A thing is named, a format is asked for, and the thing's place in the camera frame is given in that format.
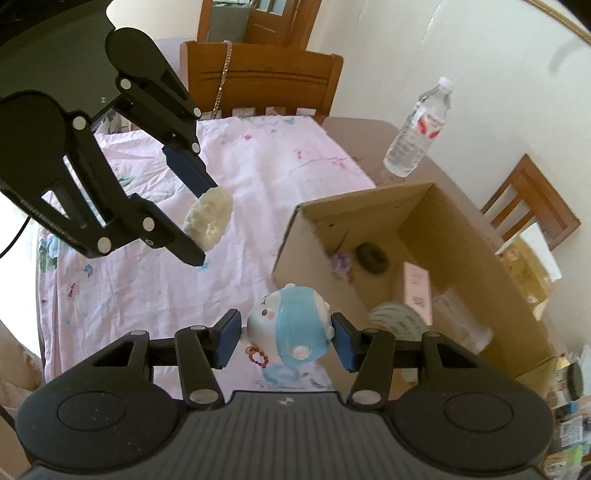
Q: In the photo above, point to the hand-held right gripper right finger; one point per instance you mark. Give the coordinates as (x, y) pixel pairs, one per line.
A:
(344, 346)

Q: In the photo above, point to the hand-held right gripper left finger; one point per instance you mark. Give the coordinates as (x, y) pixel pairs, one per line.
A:
(228, 339)

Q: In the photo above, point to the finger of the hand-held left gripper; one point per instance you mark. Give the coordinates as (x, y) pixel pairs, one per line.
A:
(184, 249)
(187, 168)

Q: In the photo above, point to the cream fluffy scrunchie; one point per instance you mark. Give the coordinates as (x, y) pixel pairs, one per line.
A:
(207, 221)

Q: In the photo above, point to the blue white round toy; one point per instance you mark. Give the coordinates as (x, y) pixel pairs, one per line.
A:
(295, 323)

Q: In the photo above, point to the purple scrunchie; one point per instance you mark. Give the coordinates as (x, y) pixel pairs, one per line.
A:
(342, 264)

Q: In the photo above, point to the dark scrunchie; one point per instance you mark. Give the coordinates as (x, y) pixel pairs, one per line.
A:
(373, 258)

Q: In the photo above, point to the small pink carton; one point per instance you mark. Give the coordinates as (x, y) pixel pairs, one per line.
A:
(417, 286)

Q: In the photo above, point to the translucent plastic container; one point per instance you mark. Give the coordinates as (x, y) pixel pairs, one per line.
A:
(457, 318)

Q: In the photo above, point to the brown cardboard box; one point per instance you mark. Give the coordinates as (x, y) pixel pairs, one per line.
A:
(314, 230)

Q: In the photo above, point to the brown wooden desktop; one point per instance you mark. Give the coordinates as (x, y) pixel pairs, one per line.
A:
(364, 138)

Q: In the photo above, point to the pink floral tablecloth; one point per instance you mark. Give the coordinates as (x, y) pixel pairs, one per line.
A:
(258, 184)

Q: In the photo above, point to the wooden door with glass panes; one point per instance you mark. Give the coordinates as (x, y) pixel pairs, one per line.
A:
(277, 23)

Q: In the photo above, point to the yellow printed carton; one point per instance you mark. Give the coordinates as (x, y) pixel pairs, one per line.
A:
(526, 281)

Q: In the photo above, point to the clear water bottle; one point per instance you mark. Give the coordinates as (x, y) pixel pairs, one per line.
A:
(411, 138)

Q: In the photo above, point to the wooden chair with papers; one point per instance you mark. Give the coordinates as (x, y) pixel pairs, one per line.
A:
(526, 194)

